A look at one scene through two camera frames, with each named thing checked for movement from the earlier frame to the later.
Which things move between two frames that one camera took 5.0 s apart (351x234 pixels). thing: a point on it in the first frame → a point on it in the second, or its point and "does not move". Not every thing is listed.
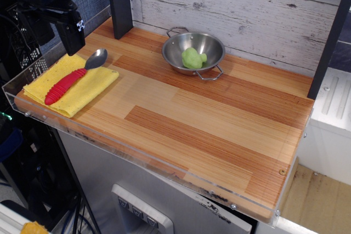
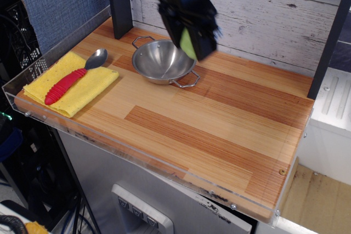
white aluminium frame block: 326,147 does not move
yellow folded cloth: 73,99 does not move
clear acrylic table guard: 224,126 does not move
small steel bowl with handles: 194,53 → 160,62
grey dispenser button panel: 137,216 does not move
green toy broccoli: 192,59 → 186,44
